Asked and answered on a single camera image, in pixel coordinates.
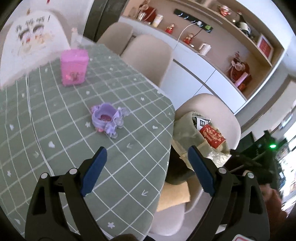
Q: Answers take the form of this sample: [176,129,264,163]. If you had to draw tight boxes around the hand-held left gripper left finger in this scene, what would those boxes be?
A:
[24,146,108,241]

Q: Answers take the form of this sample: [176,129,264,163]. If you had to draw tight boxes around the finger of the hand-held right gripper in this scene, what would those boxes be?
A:
[230,149,262,168]
[243,171,274,185]

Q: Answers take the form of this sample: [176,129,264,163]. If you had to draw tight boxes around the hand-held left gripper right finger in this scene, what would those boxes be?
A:
[187,145,271,241]

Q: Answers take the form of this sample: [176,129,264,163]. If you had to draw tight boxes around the black trash bin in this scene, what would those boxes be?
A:
[165,148,197,186]

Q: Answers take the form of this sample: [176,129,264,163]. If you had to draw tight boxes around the red gold printed packet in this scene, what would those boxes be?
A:
[199,124,226,149]

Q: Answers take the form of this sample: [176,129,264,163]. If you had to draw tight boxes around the yellow bin liner bag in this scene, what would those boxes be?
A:
[172,111,232,165]

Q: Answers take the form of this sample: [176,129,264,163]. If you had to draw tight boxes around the black white snack packet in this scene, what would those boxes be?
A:
[196,117,211,131]

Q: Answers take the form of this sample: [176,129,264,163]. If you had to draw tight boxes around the person's right forearm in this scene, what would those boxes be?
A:
[261,185,289,241]

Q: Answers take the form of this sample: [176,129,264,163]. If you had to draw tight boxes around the tan seat cushion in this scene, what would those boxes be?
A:
[157,183,191,212]

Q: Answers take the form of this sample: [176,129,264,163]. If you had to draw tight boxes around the purple toy carriage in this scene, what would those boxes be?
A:
[91,103,130,140]

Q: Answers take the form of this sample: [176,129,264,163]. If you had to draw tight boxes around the beige dining chair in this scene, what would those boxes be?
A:
[120,34,174,88]
[97,22,134,56]
[147,93,241,237]

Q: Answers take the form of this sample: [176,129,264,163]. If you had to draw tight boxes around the pink bottle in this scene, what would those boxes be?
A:
[237,72,248,87]

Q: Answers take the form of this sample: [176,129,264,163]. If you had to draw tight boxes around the large red flower gift bag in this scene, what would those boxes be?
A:
[228,52,250,83]

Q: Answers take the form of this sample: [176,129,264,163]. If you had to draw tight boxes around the white sideboard cabinet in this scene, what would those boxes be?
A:
[119,16,248,117]

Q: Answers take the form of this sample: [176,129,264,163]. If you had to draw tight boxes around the pink box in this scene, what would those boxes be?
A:
[60,49,90,87]

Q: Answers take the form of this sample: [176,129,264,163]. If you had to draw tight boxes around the red framed picture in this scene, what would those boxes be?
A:
[256,34,274,58]

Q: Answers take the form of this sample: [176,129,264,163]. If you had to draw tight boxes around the white electric kettle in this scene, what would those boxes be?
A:
[199,42,211,56]

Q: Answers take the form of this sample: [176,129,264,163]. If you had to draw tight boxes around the white mesh food cover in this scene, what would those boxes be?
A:
[0,9,79,89]

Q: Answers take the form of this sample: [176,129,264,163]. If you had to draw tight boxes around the panda wine bottle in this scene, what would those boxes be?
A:
[232,12,251,37]

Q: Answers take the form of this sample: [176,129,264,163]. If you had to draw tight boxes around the black power strip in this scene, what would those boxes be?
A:
[174,9,214,34]

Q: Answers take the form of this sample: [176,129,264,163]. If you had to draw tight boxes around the dark glass cabinet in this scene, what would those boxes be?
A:
[84,0,130,43]

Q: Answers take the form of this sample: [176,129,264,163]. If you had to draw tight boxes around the cream tumbler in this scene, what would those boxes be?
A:
[152,14,163,27]

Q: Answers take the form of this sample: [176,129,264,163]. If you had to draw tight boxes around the red gift bag with flower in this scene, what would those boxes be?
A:
[138,1,156,23]

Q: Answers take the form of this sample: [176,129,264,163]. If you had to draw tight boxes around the wooden wall shelf unit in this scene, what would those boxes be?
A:
[120,0,285,100]

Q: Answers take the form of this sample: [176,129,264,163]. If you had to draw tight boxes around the white cable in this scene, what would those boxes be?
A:
[177,23,197,42]

